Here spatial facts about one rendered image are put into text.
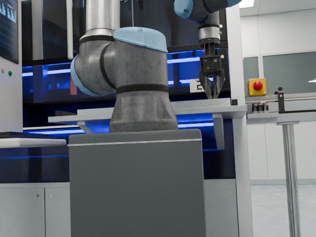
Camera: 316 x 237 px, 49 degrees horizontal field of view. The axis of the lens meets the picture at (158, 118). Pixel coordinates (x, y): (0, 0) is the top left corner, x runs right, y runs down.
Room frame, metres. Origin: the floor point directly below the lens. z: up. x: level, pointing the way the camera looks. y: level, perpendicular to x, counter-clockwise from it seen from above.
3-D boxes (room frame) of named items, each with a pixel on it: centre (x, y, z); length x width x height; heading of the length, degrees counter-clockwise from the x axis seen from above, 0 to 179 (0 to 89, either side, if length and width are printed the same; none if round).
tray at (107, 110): (1.51, 0.16, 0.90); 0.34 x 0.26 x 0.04; 168
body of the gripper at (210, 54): (1.19, -0.19, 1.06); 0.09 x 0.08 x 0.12; 169
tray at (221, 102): (1.38, -0.16, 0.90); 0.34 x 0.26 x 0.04; 168
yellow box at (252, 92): (1.51, -0.44, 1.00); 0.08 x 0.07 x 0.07; 168
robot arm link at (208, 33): (1.19, -0.20, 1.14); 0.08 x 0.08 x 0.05
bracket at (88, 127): (1.45, 0.25, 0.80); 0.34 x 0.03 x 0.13; 168
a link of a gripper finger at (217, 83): (1.19, -0.21, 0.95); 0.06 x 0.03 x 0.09; 169
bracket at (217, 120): (1.34, -0.24, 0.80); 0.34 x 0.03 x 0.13; 168
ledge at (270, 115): (1.54, -0.47, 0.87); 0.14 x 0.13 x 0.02; 168
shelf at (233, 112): (1.40, 0.01, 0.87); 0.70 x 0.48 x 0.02; 78
